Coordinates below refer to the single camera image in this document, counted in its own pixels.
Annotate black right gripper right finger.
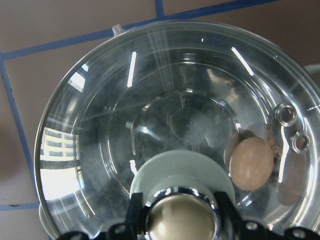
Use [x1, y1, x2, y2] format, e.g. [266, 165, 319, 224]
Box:
[214, 191, 320, 240]

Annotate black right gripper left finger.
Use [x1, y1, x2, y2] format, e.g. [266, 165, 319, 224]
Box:
[57, 191, 144, 240]

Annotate brown egg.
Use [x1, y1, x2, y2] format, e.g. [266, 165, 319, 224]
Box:
[229, 137, 274, 191]

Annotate glass pot lid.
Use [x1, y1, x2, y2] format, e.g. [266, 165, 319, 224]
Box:
[33, 20, 320, 240]

